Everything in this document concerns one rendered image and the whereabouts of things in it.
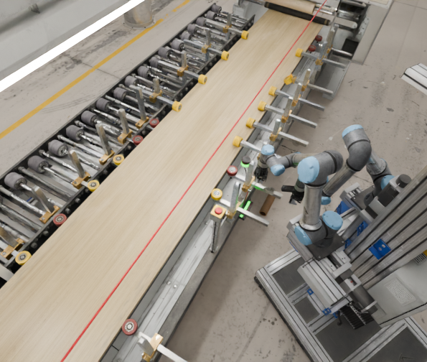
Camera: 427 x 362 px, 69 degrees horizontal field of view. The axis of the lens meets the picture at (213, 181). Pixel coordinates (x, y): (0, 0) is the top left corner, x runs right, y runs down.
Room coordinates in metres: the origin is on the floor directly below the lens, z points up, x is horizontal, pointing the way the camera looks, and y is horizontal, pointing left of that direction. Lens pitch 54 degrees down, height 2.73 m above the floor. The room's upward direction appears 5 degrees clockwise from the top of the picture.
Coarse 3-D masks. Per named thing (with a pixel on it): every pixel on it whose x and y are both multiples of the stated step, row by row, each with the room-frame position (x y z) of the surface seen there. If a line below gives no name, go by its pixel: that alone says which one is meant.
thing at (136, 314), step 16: (272, 112) 2.48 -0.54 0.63; (256, 128) 2.05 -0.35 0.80; (240, 160) 1.79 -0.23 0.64; (224, 176) 1.47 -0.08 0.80; (208, 208) 1.25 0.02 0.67; (192, 224) 1.03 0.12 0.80; (176, 256) 0.83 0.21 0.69; (160, 272) 0.67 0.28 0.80; (144, 304) 0.50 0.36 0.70; (112, 352) 0.22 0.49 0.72
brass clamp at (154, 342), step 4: (160, 336) 0.30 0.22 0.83; (152, 340) 0.28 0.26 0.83; (156, 340) 0.28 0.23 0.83; (160, 340) 0.28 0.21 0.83; (152, 344) 0.26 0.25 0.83; (156, 344) 0.26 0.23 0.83; (160, 344) 0.27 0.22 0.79; (144, 352) 0.22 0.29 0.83; (144, 356) 0.20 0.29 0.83; (148, 356) 0.20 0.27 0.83; (152, 356) 0.21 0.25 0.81; (148, 360) 0.19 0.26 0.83
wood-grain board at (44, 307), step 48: (240, 48) 3.14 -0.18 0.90; (288, 48) 3.22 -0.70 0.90; (192, 96) 2.28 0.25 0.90; (240, 96) 2.33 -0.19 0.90; (144, 144) 1.64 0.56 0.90; (192, 144) 1.68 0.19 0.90; (96, 192) 1.16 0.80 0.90; (144, 192) 1.19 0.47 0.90; (192, 192) 1.22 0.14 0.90; (48, 240) 0.78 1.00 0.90; (96, 240) 0.80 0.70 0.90; (144, 240) 0.83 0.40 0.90; (48, 288) 0.49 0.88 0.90; (96, 288) 0.51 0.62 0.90; (144, 288) 0.53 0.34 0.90; (0, 336) 0.23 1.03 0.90; (48, 336) 0.25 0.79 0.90; (96, 336) 0.27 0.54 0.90
